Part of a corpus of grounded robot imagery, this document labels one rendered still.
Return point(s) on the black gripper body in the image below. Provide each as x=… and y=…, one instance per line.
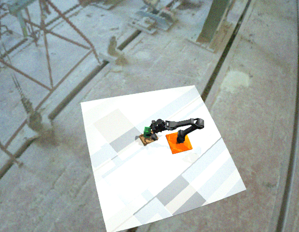
x=153, y=136

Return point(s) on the green open-top cup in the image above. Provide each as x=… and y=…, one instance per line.
x=149, y=131

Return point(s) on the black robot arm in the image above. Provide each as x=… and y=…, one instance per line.
x=173, y=125

